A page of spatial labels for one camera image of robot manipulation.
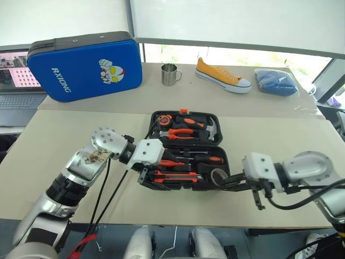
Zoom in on red cable tie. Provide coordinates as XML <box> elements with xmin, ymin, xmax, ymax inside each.
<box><xmin>69</xmin><ymin>233</ymin><xmax>97</xmax><ymax>259</ymax></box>

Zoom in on blue RXIONG carrying case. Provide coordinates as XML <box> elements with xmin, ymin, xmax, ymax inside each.
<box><xmin>26</xmin><ymin>31</ymin><xmax>143</xmax><ymax>103</ymax></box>

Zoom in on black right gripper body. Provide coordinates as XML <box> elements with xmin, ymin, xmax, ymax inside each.
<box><xmin>242</xmin><ymin>175</ymin><xmax>273</xmax><ymax>212</ymax></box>

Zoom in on orange black utility knife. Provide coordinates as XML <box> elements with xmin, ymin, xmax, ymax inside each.
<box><xmin>153</xmin><ymin>169</ymin><xmax>204</xmax><ymax>184</ymax></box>

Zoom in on orange black screwdriver handle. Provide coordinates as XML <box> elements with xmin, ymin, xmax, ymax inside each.
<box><xmin>194</xmin><ymin>155</ymin><xmax>225</xmax><ymax>166</ymax></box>

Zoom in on orange black tape measure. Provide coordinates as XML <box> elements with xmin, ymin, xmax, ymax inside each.
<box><xmin>157</xmin><ymin>114</ymin><xmax>174</xmax><ymax>126</ymax></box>

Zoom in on white roller blind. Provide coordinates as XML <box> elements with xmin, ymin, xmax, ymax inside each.
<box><xmin>130</xmin><ymin>0</ymin><xmax>345</xmax><ymax>56</ymax></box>

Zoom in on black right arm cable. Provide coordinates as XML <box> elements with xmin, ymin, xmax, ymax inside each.
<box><xmin>265</xmin><ymin>178</ymin><xmax>345</xmax><ymax>210</ymax></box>

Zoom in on orange handled screwdriver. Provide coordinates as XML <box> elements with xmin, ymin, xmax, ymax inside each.
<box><xmin>158</xmin><ymin>159</ymin><xmax>187</xmax><ymax>167</ymax></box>

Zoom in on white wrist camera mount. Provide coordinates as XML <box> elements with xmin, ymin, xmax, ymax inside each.
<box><xmin>126</xmin><ymin>138</ymin><xmax>165</xmax><ymax>171</ymax></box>
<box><xmin>241</xmin><ymin>152</ymin><xmax>280</xmax><ymax>190</ymax></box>

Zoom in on stainless steel mug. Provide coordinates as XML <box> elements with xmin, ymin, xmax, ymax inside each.
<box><xmin>161</xmin><ymin>63</ymin><xmax>183</xmax><ymax>87</ymax></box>

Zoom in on black orange handled hammer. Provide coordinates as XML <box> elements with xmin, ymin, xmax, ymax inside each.
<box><xmin>172</xmin><ymin>115</ymin><xmax>218</xmax><ymax>142</ymax></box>

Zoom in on orange handled pliers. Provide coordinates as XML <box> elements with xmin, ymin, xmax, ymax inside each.
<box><xmin>159</xmin><ymin>128</ymin><xmax>199</xmax><ymax>141</ymax></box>

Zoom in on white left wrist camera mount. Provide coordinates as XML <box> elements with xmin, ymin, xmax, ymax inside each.
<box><xmin>126</xmin><ymin>138</ymin><xmax>165</xmax><ymax>171</ymax></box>

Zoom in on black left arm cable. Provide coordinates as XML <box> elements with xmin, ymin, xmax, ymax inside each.
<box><xmin>87</xmin><ymin>158</ymin><xmax>112</xmax><ymax>238</ymax></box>
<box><xmin>91</xmin><ymin>169</ymin><xmax>129</xmax><ymax>235</ymax></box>

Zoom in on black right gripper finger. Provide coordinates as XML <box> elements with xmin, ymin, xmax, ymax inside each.
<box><xmin>218</xmin><ymin>173</ymin><xmax>247</xmax><ymax>186</ymax></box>
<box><xmin>220</xmin><ymin>183</ymin><xmax>254</xmax><ymax>193</ymax></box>

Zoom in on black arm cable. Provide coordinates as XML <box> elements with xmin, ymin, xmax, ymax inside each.
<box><xmin>87</xmin><ymin>158</ymin><xmax>112</xmax><ymax>238</ymax></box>
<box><xmin>91</xmin><ymin>169</ymin><xmax>129</xmax><ymax>235</ymax></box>
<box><xmin>265</xmin><ymin>178</ymin><xmax>345</xmax><ymax>210</ymax></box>

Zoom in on grey rounded robot leg shell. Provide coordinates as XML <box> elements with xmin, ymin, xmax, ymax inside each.
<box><xmin>189</xmin><ymin>227</ymin><xmax>227</xmax><ymax>259</ymax></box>
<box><xmin>123</xmin><ymin>226</ymin><xmax>156</xmax><ymax>259</ymax></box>

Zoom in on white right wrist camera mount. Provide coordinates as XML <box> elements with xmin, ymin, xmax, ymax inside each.
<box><xmin>241</xmin><ymin>152</ymin><xmax>280</xmax><ymax>190</ymax></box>

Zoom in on black electrical tape roll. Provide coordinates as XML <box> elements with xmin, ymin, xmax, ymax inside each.
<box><xmin>210</xmin><ymin>168</ymin><xmax>229</xmax><ymax>187</ymax></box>

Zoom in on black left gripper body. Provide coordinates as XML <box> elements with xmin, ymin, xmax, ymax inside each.
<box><xmin>136</xmin><ymin>162</ymin><xmax>160</xmax><ymax>187</ymax></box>

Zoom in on thin white cable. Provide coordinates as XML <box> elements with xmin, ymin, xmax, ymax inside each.
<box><xmin>161</xmin><ymin>226</ymin><xmax>179</xmax><ymax>259</ymax></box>

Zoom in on black tool case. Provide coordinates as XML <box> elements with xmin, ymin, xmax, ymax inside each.
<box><xmin>144</xmin><ymin>108</ymin><xmax>232</xmax><ymax>193</ymax></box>

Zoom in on grey laptop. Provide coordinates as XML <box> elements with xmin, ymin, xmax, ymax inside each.
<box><xmin>0</xmin><ymin>44</ymin><xmax>48</xmax><ymax>127</ymax></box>

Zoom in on blue folded cloth in bag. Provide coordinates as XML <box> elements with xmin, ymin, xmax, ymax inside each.
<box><xmin>254</xmin><ymin>68</ymin><xmax>300</xmax><ymax>98</ymax></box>

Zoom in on yellow canvas sneaker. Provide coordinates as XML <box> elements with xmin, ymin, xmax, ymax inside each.
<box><xmin>195</xmin><ymin>57</ymin><xmax>253</xmax><ymax>94</ymax></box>

